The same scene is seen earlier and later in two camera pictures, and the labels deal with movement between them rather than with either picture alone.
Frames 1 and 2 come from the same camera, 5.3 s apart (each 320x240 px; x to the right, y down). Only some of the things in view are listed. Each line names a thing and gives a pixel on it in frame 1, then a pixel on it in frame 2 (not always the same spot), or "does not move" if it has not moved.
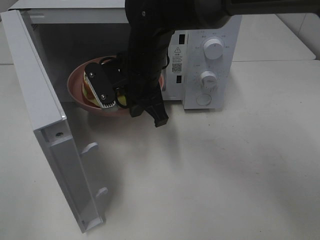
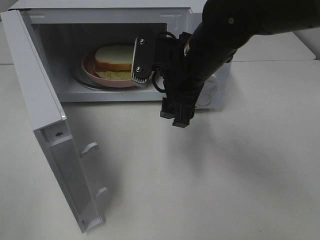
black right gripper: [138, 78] → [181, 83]
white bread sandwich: [90, 93] → [114, 62]
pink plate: [75, 88] → [88, 65]
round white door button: [204, 99] does not move
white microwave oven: [204, 65] does not move
